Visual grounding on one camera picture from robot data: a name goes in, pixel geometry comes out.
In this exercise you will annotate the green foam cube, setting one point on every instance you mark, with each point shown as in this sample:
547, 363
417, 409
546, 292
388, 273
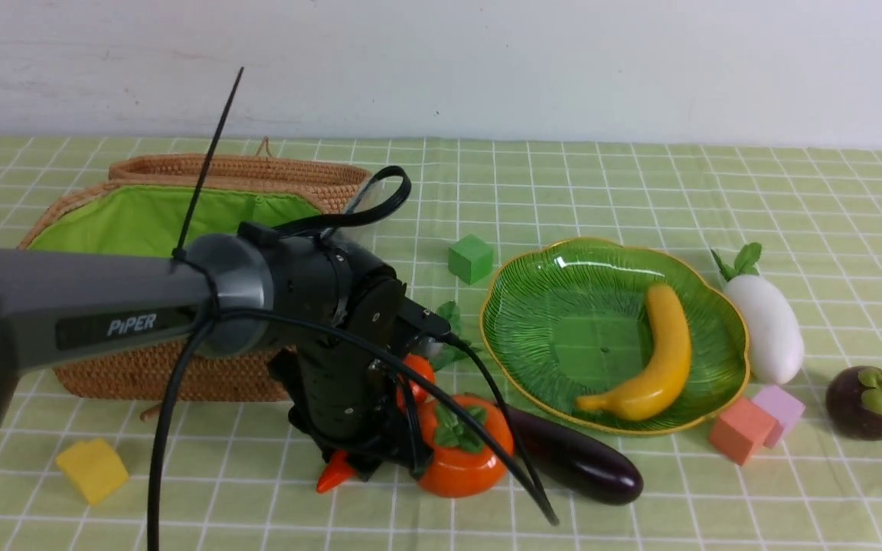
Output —
470, 259

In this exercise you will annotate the pink foam cube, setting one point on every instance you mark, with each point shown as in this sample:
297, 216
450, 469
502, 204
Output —
786, 410

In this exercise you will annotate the orange foam cube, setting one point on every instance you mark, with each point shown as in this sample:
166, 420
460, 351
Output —
741, 430

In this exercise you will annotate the black left zip tie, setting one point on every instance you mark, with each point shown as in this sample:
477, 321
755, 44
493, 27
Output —
178, 253

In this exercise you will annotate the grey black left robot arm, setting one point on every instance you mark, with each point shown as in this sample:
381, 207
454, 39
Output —
60, 308

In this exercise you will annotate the purple toy mangosteen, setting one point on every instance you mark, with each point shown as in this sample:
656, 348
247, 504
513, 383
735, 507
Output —
853, 401

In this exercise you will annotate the yellow toy banana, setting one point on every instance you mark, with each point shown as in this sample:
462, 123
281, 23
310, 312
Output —
664, 378

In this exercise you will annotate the green leaf-shaped glass plate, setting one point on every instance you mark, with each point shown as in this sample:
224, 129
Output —
571, 319

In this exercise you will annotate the yellow foam block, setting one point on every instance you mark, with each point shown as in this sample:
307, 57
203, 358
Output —
94, 468

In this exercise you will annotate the orange toy persimmon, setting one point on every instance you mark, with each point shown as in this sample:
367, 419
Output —
462, 464

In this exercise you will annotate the woven wicker basket green lining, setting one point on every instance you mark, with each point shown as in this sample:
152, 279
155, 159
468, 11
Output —
143, 219

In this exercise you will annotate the white toy radish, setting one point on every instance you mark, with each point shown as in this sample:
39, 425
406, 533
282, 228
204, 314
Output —
777, 348

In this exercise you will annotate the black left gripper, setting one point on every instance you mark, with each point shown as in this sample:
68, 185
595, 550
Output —
359, 413

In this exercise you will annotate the dark purple toy eggplant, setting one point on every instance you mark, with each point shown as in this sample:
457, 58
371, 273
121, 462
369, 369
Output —
578, 462

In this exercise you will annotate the orange toy carrot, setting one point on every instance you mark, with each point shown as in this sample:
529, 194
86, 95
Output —
426, 357

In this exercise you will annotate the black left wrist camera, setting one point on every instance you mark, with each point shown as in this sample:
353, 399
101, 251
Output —
415, 323

